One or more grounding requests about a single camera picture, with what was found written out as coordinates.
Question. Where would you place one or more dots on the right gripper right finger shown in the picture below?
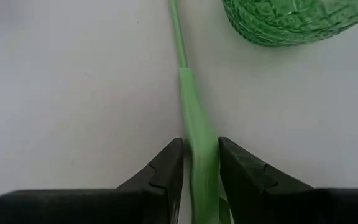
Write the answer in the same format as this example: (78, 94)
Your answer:
(291, 205)

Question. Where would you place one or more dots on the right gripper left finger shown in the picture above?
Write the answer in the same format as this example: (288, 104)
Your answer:
(104, 205)

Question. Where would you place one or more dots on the orange artificial tulip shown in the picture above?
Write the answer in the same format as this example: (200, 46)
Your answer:
(202, 155)

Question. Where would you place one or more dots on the green patterned glass vase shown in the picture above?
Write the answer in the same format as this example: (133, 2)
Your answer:
(291, 21)

